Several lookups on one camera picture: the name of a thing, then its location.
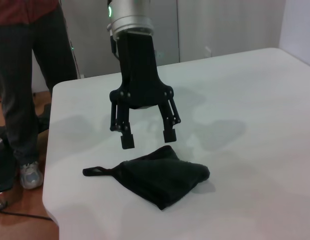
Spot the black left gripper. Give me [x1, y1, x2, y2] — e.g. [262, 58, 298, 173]
[109, 32, 182, 150]

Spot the dark rag with loop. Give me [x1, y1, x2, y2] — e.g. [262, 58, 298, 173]
[82, 144, 211, 212]

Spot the black stand foot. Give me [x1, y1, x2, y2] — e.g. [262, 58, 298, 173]
[37, 103, 53, 133]

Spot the person in red shirt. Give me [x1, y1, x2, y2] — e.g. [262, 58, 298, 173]
[0, 0, 78, 190]

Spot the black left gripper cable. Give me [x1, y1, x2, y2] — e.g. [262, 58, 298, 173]
[109, 34, 122, 61]

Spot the white cord with green light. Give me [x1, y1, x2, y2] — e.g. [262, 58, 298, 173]
[64, 9, 83, 79]

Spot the black floor cable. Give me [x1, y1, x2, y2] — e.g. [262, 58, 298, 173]
[0, 209, 53, 221]

